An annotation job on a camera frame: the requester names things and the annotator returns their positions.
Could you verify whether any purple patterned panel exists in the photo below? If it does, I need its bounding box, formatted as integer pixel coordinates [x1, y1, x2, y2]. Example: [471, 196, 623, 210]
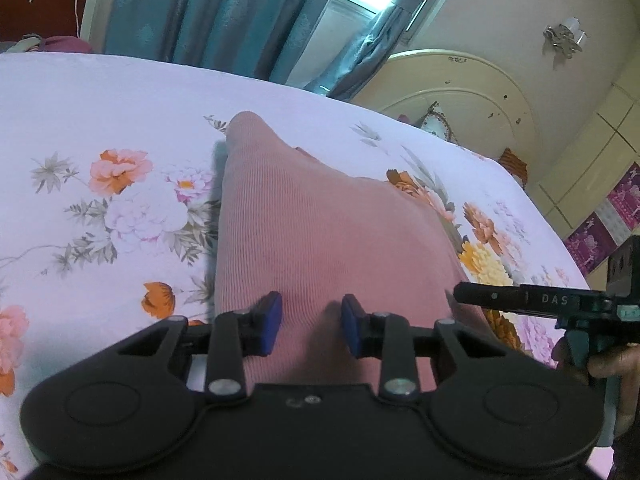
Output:
[564, 162, 640, 277]

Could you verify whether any wall lamp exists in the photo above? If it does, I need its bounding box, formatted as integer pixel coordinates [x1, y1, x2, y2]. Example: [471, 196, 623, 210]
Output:
[543, 17, 589, 59]

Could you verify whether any person's right hand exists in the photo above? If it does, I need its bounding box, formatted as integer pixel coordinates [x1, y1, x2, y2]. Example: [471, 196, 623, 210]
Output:
[551, 336, 640, 442]

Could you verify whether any red headboard with white frame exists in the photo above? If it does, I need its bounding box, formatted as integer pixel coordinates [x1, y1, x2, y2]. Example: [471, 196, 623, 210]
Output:
[0, 0, 124, 54]

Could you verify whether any white ornate cushion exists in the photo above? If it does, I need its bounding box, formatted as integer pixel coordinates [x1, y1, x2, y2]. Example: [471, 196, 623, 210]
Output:
[417, 101, 458, 143]

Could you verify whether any tied blue curtain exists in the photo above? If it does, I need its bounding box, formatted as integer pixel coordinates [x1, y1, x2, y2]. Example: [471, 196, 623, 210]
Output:
[324, 0, 477, 102]

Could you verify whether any wide blue curtain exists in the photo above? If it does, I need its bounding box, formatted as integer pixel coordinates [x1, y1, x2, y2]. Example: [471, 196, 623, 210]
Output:
[101, 0, 352, 95]

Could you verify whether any pink pillow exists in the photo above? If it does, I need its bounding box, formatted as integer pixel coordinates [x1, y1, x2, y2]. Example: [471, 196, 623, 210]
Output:
[0, 34, 95, 56]

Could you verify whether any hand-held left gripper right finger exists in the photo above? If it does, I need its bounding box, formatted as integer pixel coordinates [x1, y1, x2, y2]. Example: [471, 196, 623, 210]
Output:
[340, 294, 507, 404]

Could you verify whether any floral bed sheet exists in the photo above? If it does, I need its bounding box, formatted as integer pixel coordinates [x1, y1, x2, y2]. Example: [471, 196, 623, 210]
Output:
[0, 52, 592, 480]

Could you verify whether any orange patterned cloth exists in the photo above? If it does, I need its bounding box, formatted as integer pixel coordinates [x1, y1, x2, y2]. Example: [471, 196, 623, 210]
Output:
[498, 147, 529, 188]

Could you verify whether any cream arched footboard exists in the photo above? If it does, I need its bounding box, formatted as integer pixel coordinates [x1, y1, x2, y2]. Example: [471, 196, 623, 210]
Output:
[351, 49, 544, 187]

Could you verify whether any pink ribbed garment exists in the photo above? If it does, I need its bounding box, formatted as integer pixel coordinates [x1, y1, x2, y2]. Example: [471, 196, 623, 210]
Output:
[212, 111, 494, 397]

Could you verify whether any cream panelled cabinet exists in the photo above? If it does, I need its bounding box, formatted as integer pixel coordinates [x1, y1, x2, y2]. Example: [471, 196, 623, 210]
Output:
[529, 79, 640, 242]

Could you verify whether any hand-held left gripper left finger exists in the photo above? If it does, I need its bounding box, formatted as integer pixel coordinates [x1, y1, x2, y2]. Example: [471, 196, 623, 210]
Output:
[116, 290, 284, 405]

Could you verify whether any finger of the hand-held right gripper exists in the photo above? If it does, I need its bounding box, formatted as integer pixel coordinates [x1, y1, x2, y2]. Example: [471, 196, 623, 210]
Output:
[451, 282, 592, 319]

